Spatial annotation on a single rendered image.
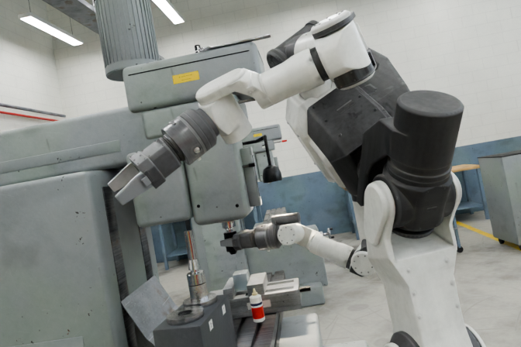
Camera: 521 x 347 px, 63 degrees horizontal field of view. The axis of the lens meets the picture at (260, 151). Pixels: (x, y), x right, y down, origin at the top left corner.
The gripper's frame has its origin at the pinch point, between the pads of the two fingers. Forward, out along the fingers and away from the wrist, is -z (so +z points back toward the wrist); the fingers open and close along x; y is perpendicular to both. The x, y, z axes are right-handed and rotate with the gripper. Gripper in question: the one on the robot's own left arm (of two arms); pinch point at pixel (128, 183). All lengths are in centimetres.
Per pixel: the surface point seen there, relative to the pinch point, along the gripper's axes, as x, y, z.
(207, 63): 57, 1, 44
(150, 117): 66, -4, 19
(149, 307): 65, -58, -22
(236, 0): 703, -32, 367
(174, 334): 9.1, -37.2, -13.4
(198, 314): 10.2, -38.2, -6.8
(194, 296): 20.4, -40.1, -5.2
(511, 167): 222, -317, 333
